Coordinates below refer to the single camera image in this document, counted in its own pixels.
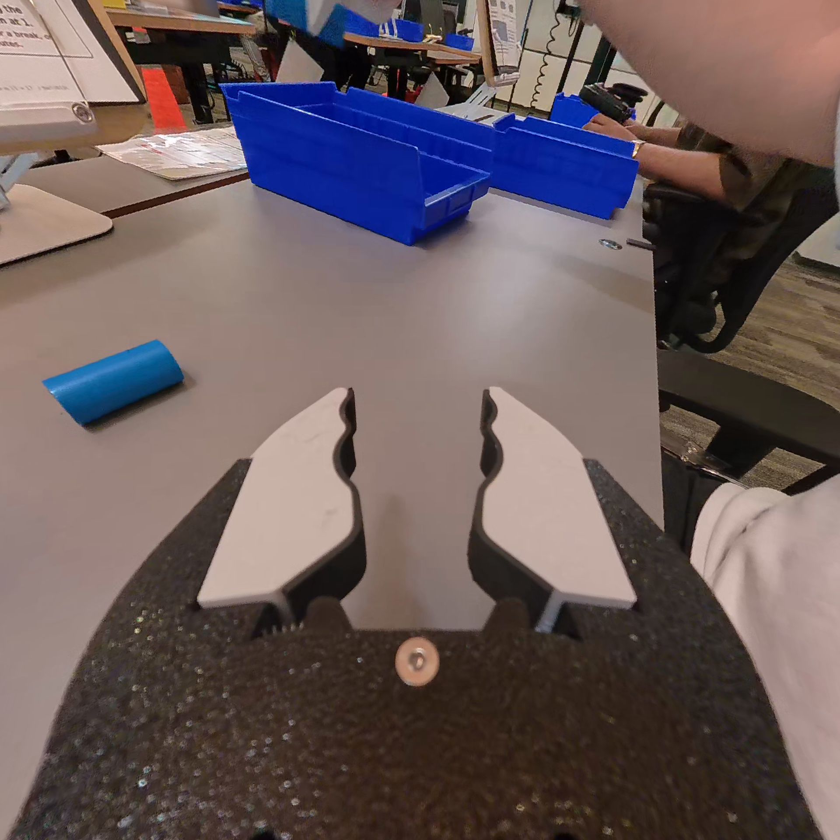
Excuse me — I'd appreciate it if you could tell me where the blue plastic bin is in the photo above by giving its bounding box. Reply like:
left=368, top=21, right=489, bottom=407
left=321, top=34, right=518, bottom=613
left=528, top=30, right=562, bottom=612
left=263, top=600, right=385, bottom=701
left=220, top=82, right=494, bottom=247
left=491, top=113, right=640, bottom=221
left=547, top=91, right=602, bottom=130

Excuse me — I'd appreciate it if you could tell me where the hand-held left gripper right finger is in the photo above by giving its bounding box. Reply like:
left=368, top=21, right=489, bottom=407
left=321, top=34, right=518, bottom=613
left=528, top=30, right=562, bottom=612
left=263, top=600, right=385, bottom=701
left=468, top=386, right=638, bottom=629

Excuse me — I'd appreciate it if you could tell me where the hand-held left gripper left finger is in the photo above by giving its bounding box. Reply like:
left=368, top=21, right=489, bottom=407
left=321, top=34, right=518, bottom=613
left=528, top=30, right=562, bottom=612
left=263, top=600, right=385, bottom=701
left=197, top=387, right=367, bottom=626

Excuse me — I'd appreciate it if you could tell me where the black hand-held device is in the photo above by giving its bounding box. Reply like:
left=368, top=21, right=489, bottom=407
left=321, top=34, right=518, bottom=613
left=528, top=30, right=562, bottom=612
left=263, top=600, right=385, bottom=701
left=578, top=83, right=650, bottom=124

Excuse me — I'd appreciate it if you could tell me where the person's white shirt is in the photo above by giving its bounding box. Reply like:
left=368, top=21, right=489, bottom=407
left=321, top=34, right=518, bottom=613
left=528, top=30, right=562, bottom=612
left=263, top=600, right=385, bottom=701
left=689, top=482, right=840, bottom=840

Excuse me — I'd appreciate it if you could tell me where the instruction sheet board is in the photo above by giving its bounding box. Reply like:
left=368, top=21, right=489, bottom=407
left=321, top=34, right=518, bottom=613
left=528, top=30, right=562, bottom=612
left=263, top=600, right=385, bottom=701
left=0, top=0, right=149, bottom=159
left=475, top=0, right=523, bottom=90

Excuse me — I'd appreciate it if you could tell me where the wood-edged desk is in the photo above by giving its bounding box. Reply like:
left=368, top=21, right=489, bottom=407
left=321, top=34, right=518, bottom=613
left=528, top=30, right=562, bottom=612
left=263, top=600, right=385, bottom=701
left=105, top=7, right=257, bottom=126
left=340, top=29, right=484, bottom=67

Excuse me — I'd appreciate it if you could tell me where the person's right forearm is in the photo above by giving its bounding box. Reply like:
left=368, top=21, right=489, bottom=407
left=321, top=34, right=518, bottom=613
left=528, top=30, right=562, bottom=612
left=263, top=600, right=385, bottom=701
left=577, top=0, right=840, bottom=169

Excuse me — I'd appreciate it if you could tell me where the black mesh office chair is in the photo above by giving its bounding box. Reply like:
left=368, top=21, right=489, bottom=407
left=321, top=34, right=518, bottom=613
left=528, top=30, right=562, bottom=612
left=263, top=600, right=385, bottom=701
left=643, top=182, right=840, bottom=357

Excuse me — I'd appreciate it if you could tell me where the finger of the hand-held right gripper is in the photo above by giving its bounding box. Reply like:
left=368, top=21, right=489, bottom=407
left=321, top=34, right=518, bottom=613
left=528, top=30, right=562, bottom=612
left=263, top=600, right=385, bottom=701
left=307, top=2, right=347, bottom=38

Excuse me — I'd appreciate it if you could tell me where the clear plastic sheet sleeve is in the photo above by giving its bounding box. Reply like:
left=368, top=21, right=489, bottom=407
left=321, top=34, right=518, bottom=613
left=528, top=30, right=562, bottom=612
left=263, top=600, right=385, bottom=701
left=98, top=126, right=249, bottom=182

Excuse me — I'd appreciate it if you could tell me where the white board stand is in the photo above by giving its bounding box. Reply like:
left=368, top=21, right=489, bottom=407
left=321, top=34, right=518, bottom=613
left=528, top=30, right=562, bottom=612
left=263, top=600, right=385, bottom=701
left=452, top=84, right=497, bottom=123
left=0, top=151, right=114, bottom=267

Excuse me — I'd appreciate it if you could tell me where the orange traffic cone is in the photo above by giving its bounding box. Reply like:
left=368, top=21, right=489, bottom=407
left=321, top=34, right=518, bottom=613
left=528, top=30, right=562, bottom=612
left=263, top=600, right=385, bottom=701
left=140, top=65, right=189, bottom=130

